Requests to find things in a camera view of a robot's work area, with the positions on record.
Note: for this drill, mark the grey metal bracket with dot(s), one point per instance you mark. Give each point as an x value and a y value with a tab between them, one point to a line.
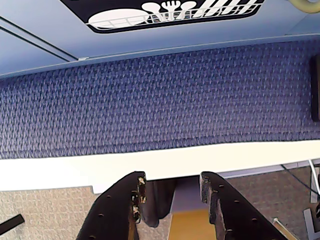
310	225

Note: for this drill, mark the dark block at carpet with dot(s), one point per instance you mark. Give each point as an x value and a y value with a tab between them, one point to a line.
315	87

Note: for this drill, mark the yellow wooden board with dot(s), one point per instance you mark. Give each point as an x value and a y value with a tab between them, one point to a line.
190	225

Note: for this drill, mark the black dishwasher sticker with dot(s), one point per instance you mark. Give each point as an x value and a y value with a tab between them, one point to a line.
80	10

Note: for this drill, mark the blue toy kitchen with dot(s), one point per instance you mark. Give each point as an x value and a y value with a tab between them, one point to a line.
50	15

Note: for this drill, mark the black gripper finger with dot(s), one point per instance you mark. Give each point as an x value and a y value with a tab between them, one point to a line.
112	212
232	212

